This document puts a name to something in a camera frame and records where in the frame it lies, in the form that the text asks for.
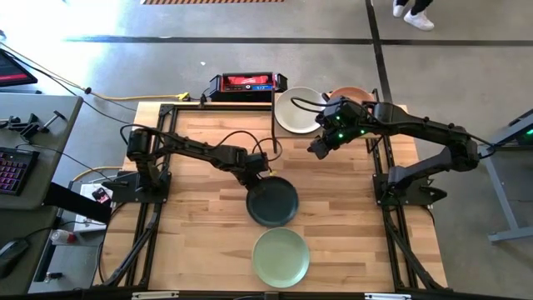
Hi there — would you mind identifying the white red bottle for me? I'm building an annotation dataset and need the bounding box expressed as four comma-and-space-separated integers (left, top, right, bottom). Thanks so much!
49, 228, 79, 247

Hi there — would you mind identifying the black computer mouse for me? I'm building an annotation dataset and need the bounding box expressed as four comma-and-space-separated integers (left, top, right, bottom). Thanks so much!
0, 237, 30, 279

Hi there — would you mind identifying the black aluminium table frame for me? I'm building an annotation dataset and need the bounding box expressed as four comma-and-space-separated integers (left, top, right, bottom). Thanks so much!
93, 87, 450, 293

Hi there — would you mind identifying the black flat bar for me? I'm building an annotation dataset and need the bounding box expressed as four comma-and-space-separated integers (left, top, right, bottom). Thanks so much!
43, 182, 112, 224

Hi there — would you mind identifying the black floor cable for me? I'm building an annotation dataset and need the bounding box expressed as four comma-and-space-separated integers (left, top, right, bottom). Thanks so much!
0, 39, 138, 126

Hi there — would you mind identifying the yellow hose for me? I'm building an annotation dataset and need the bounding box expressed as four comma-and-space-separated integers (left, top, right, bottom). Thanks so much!
72, 165, 124, 183

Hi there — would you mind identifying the black backlit keyboard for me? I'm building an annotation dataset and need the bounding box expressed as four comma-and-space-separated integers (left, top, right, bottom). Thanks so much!
0, 146, 41, 197

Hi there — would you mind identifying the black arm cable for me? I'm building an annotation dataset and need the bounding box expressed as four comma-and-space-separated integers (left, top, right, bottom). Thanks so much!
211, 129, 285, 164
290, 96, 331, 116

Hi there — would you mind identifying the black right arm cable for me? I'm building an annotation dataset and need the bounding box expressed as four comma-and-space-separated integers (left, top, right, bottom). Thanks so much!
290, 96, 331, 116

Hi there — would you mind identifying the black computer monitor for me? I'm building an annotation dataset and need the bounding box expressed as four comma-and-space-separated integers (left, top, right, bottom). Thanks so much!
0, 48, 38, 88

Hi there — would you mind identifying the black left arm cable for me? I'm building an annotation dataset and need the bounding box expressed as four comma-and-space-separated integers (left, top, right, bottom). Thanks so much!
211, 129, 285, 164

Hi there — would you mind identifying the grey desk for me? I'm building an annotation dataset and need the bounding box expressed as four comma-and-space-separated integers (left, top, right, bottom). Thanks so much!
0, 92, 84, 295

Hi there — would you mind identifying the light grey plate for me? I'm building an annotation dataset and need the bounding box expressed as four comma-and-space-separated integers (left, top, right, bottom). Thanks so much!
273, 86, 328, 135

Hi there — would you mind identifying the yellow cable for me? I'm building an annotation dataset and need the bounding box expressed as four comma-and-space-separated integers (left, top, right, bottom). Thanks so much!
85, 87, 192, 103

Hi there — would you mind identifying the white box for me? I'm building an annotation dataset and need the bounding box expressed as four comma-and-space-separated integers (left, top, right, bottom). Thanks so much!
73, 182, 110, 233

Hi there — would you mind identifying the light green plate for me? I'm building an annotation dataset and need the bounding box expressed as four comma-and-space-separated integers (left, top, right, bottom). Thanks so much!
252, 227, 311, 289

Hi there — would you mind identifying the peach pink plate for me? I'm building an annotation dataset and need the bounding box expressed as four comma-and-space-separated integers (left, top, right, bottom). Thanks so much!
326, 86, 376, 105

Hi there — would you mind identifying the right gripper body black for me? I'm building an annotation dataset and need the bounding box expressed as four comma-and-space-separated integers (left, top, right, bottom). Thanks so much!
315, 96, 370, 145

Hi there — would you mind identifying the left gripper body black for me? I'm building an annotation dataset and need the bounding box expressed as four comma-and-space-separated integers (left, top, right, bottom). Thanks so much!
234, 150, 272, 183

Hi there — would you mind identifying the red black Milwaukee toolbox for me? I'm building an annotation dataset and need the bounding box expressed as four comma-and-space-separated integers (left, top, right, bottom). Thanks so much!
207, 71, 289, 103

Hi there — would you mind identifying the grey metal stand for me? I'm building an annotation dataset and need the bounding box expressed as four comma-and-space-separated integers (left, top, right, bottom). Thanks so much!
486, 108, 533, 245

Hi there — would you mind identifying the small black red device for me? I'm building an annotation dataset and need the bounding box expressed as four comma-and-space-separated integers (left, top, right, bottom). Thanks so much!
92, 187, 112, 206

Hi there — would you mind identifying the dark teal plate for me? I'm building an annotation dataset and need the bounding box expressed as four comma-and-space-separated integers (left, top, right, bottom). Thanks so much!
245, 175, 300, 228

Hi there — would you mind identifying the black desk clamp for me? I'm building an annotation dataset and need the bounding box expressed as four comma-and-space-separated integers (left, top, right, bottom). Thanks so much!
41, 109, 67, 134
0, 112, 42, 141

